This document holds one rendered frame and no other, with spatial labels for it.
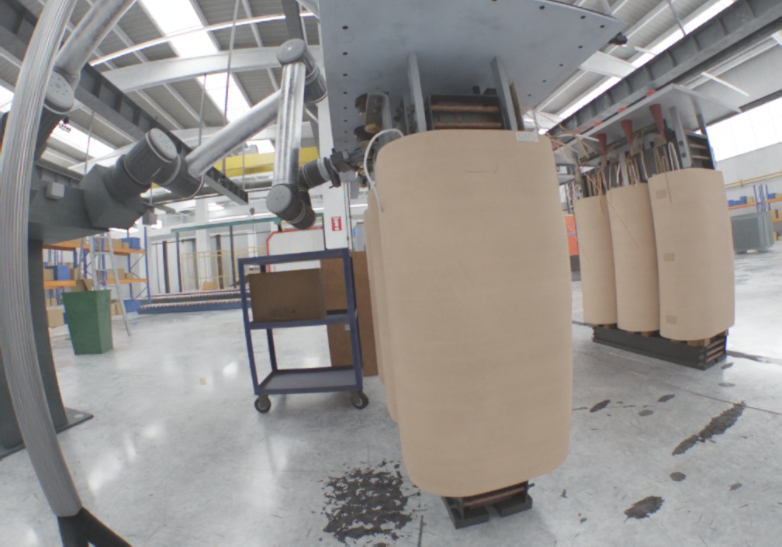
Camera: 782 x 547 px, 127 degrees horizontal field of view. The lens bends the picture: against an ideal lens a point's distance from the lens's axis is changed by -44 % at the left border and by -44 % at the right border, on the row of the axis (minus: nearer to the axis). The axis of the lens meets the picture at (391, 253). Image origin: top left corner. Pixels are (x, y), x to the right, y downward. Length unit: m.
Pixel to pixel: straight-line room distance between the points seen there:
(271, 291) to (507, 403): 1.50
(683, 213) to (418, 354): 1.73
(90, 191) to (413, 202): 1.63
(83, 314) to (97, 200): 3.23
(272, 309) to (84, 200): 1.21
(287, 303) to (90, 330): 3.49
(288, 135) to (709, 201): 2.18
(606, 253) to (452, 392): 2.10
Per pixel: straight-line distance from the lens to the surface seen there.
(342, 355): 2.60
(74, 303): 5.06
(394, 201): 0.81
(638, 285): 2.44
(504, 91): 1.03
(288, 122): 1.45
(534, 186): 0.84
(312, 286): 1.98
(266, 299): 2.03
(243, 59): 15.28
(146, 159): 1.80
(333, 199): 11.86
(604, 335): 3.00
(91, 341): 5.05
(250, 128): 1.86
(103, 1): 1.55
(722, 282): 2.35
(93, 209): 1.93
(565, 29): 1.04
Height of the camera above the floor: 0.79
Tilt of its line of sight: 2 degrees up
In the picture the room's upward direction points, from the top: 5 degrees counter-clockwise
